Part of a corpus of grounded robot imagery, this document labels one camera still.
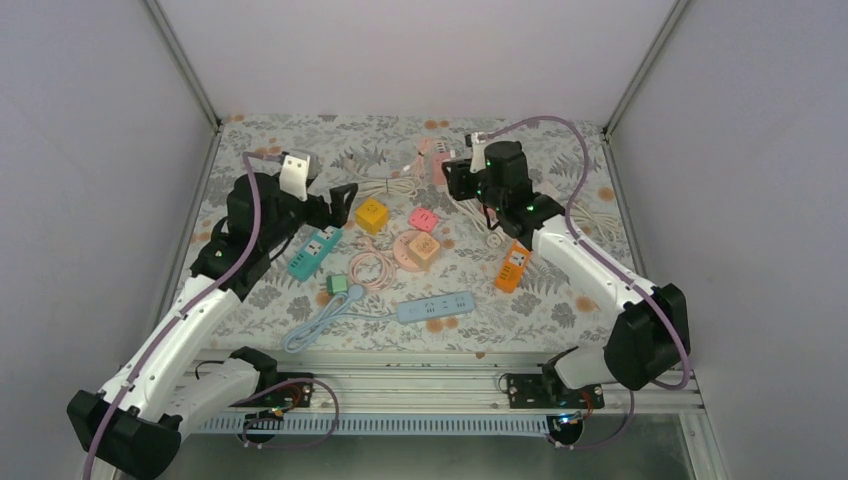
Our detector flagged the pink cube socket adapter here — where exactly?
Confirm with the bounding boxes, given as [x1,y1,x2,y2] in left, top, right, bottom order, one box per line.
[430,151,454,186]

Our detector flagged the pink plug adapter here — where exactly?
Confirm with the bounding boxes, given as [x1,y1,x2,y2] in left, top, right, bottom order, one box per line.
[408,207,440,233]

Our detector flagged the beige cube socket adapter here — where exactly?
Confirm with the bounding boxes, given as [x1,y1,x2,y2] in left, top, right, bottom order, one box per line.
[407,231,441,270]

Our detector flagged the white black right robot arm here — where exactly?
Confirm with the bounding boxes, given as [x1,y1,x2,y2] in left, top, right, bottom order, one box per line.
[441,134,691,407]

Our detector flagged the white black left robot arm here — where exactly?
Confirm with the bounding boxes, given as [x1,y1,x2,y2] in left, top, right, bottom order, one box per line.
[67,172,358,479]

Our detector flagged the yellow cube socket adapter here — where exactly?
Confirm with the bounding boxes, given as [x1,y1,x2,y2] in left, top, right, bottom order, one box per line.
[355,197,390,235]

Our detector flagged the teal power strip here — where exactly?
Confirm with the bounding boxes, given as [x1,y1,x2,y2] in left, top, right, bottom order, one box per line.
[287,226,343,282]

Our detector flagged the white power strip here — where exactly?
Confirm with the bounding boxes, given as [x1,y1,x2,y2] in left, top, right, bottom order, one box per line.
[416,137,448,159]

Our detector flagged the green small adapter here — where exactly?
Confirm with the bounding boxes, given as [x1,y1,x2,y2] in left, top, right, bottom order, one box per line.
[326,274,349,296]

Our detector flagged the round pink power socket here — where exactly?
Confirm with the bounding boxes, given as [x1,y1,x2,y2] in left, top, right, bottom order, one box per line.
[392,230,424,273]

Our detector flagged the orange power strip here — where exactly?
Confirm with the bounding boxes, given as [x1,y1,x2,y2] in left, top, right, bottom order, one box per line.
[494,240,531,293]

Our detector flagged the floral patterned table mat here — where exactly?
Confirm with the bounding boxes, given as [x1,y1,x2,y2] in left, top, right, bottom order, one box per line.
[182,114,633,353]

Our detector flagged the blue power strip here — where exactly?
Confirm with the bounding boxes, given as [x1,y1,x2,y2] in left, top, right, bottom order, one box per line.
[396,291,476,324]

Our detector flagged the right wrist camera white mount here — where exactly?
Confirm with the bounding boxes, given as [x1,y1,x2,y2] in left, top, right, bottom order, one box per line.
[465,132,490,174]

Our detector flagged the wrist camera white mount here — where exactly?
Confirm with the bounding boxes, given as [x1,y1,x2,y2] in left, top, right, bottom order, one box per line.
[279,153,311,202]
[465,132,490,174]

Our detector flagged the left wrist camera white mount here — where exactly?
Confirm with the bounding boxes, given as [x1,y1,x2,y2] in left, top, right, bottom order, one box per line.
[279,153,311,202]

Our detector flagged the white power strip cable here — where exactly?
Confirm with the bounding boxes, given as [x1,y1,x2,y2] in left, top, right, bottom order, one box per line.
[341,153,432,200]

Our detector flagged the pink coiled cable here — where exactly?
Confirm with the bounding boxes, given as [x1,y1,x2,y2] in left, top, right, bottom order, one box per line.
[347,239,397,293]

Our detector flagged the blue coiled cable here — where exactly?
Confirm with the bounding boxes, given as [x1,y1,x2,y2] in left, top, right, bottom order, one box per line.
[282,283,399,355]

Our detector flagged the aluminium corner frame post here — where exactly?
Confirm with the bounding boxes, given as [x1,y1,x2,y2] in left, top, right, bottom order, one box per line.
[603,0,689,141]

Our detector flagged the aluminium rail base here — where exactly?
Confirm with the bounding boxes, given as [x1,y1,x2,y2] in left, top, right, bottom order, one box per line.
[105,351,707,439]

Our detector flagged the left aluminium corner post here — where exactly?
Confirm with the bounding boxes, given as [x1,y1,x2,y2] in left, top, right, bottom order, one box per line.
[141,0,221,132]

